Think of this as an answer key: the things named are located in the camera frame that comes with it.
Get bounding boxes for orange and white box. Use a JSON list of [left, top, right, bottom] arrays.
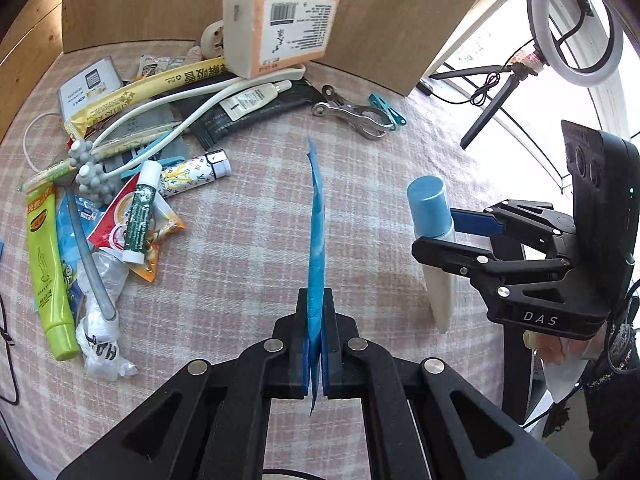
[[222, 0, 342, 80]]

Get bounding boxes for teal plastic clip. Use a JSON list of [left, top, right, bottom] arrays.
[[119, 131, 187, 179]]

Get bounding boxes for pale yellow chopstick sleeve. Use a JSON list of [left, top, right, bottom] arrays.
[[19, 126, 172, 192]]

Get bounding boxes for white tube with blue cap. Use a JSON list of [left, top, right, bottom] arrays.
[[406, 175, 457, 334]]

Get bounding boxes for grey foil packet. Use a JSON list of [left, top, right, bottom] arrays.
[[99, 104, 192, 172]]

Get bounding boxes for black tripod stand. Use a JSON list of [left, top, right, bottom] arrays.
[[429, 59, 527, 151]]

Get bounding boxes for black pouch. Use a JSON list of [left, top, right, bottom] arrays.
[[189, 79, 327, 149]]

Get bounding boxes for person's right hand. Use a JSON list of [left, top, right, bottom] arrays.
[[523, 331, 569, 364]]

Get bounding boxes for thin white cord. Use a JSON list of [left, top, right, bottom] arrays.
[[23, 112, 67, 177]]

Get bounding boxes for lime green tube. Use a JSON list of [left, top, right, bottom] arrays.
[[25, 180, 81, 362]]

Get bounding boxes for pink checkered tablecloth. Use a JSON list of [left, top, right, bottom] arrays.
[[0, 42, 531, 480]]

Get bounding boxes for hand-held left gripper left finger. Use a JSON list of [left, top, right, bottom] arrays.
[[57, 289, 312, 480]]

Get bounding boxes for light blue printed packet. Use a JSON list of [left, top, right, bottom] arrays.
[[56, 194, 101, 313]]

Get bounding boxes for small white tube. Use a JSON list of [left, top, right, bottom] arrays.
[[219, 79, 293, 121]]

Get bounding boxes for white ring light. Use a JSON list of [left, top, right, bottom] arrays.
[[529, 0, 627, 89]]

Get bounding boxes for red and orange sachet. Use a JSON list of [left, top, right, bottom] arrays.
[[87, 179, 187, 284]]

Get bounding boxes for printed white tube black cap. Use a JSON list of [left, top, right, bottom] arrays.
[[159, 148, 232, 201]]

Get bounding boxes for clear plastic bag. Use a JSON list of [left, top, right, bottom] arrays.
[[75, 249, 139, 382]]

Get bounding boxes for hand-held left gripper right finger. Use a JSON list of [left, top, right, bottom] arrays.
[[322, 289, 581, 480]]

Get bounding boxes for white plug adapter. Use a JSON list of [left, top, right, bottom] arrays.
[[201, 18, 229, 59]]

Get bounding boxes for small pale sachet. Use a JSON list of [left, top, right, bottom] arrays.
[[137, 54, 190, 81]]

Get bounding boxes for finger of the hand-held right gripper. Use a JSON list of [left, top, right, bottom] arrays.
[[450, 199, 577, 259], [411, 236, 572, 289]]

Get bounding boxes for thick white cable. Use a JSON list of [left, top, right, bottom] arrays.
[[94, 64, 307, 147]]

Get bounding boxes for long yellow packet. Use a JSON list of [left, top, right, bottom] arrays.
[[65, 56, 229, 139]]

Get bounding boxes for green and white lip balm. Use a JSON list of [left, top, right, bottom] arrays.
[[122, 161, 164, 265]]

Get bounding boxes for metal clamp clip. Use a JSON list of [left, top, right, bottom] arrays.
[[310, 84, 389, 140]]

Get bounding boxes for grey ball massage roller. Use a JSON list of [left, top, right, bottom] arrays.
[[59, 140, 122, 322]]

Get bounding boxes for thin black cable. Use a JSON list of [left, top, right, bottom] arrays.
[[0, 291, 21, 407]]

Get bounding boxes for teal clothespin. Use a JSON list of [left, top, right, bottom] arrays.
[[368, 93, 408, 129]]

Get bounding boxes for person's right forearm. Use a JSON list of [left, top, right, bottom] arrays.
[[542, 355, 586, 404]]

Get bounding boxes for white and grey carton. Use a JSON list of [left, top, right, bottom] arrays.
[[57, 57, 124, 134]]

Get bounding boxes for brown cardboard box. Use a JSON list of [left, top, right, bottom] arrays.
[[62, 0, 517, 99]]

